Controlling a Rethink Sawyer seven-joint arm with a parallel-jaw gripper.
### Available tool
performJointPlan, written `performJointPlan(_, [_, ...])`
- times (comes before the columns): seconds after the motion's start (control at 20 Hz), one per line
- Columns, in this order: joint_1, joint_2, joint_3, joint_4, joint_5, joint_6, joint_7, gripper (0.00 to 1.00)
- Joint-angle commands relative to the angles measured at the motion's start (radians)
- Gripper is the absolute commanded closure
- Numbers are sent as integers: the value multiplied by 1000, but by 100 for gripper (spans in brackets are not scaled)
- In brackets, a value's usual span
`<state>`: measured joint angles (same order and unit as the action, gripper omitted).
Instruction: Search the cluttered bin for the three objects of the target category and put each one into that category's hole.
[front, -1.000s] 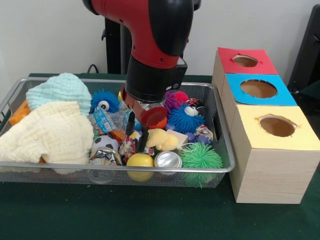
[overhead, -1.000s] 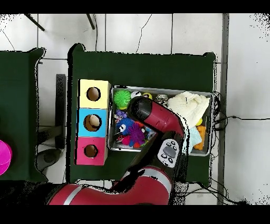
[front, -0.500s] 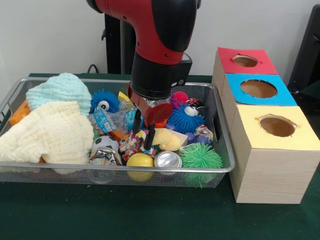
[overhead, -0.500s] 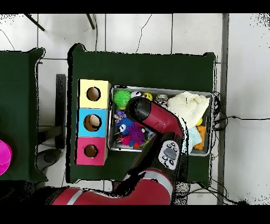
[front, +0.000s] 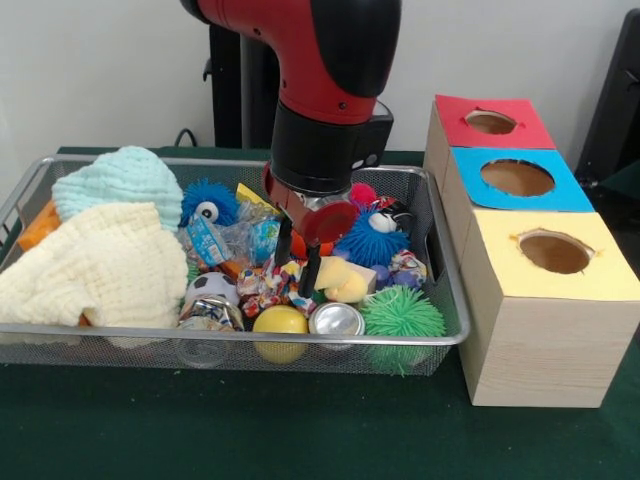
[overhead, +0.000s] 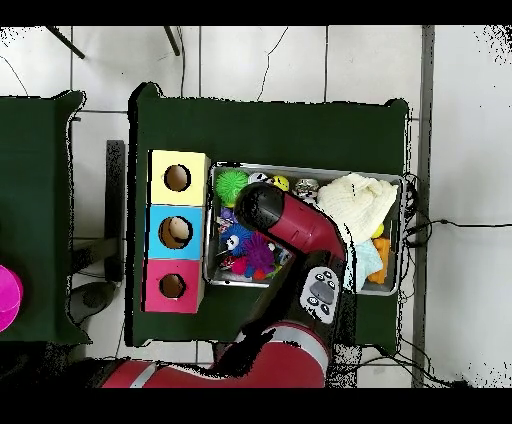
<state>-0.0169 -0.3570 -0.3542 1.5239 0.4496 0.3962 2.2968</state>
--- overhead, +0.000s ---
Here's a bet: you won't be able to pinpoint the black tripod leg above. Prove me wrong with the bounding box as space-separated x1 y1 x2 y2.
163 25 181 57
45 25 85 60

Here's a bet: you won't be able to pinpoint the magenta round disc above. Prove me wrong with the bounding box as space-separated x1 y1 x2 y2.
0 264 24 333

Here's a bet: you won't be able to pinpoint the plain green spiky ball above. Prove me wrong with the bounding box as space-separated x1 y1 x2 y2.
214 168 251 209

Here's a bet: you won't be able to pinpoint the wooden box three holes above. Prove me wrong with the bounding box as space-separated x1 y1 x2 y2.
143 149 212 315

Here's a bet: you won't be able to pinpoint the dark green side table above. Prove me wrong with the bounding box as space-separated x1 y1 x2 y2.
0 90 89 345

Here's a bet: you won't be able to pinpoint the mint green cloth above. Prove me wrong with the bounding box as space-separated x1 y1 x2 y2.
354 238 385 284

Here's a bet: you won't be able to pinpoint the purple spiky toy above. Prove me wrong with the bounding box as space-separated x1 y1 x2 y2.
241 233 276 277

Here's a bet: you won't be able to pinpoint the shallow wire mesh bin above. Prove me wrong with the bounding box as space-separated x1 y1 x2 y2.
204 163 405 297

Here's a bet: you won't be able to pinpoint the dark blue spiky ball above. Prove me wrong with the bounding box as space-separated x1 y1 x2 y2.
220 222 256 257

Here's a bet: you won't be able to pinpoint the orange plastic block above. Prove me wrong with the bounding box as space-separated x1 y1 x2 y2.
367 236 394 286

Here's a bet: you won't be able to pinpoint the black flat panel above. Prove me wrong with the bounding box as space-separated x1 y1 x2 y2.
105 139 127 283

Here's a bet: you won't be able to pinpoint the pale yellow cloth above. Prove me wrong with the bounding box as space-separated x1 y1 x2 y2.
316 172 400 246

